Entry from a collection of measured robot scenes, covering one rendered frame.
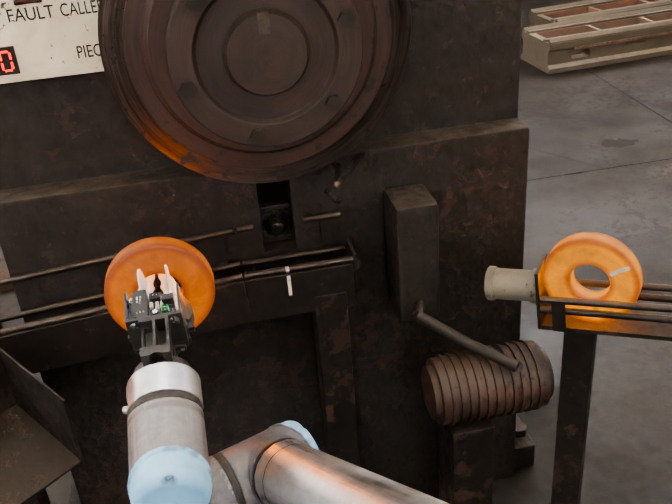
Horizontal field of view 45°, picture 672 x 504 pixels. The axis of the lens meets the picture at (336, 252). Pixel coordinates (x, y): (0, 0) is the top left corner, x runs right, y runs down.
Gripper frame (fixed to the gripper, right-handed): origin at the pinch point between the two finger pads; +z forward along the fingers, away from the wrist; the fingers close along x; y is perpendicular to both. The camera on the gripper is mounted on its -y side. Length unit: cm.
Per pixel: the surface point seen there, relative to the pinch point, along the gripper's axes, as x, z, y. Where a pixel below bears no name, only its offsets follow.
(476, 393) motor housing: -49, -7, -35
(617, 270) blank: -70, -5, -10
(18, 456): 25.1, -10.8, -21.4
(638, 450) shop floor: -99, 5, -90
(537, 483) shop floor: -71, 1, -89
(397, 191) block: -41.8, 22.9, -11.6
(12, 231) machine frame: 25.1, 26.9, -10.2
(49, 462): 20.2, -13.5, -20.5
